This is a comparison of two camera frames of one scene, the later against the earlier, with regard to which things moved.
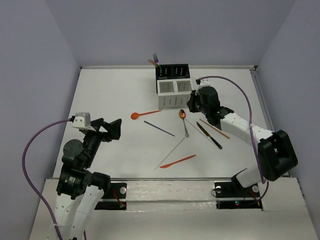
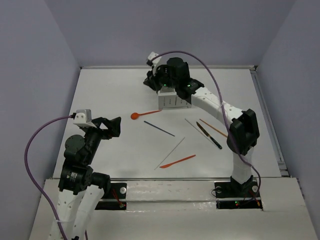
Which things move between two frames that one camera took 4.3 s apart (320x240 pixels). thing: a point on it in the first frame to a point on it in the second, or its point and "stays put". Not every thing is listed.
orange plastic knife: [167, 165] stays put
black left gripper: [100, 128] stays put
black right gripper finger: [192, 102] to [150, 81]
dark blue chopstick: [158, 127] stays put
